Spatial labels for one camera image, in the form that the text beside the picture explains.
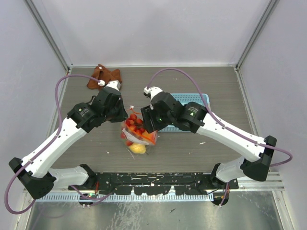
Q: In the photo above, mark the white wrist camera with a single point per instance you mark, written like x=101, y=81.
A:
x=151, y=92
x=115, y=84

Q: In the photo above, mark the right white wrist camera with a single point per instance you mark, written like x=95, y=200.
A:
x=151, y=92

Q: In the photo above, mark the white slotted cable duct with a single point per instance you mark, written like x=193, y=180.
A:
x=171, y=197

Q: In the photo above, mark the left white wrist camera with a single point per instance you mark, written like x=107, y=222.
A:
x=115, y=84

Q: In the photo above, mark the aluminium frame post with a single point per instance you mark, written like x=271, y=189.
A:
x=46, y=32
x=257, y=31

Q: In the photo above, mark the aluminium frame post right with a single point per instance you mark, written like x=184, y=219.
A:
x=257, y=31

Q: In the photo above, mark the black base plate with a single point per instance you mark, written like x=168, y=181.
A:
x=124, y=183

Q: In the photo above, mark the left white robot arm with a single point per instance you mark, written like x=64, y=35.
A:
x=36, y=172

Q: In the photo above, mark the red strawberry bunch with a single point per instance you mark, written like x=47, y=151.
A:
x=132, y=129

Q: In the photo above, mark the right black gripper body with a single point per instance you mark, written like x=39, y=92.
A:
x=158, y=121

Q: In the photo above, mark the clear zip top bag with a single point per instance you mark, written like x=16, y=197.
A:
x=128, y=143

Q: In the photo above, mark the brown cloth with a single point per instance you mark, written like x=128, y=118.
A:
x=102, y=73

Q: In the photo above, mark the aluminium frame post left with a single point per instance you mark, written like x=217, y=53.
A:
x=46, y=32

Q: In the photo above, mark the light blue plastic basket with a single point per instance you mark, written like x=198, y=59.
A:
x=192, y=98

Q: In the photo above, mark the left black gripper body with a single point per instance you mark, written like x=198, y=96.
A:
x=116, y=114

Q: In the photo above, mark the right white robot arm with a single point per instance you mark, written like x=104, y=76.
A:
x=256, y=152

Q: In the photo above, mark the orange pink peach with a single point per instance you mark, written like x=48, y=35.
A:
x=151, y=138

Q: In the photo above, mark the yellow apple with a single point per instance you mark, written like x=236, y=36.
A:
x=137, y=148

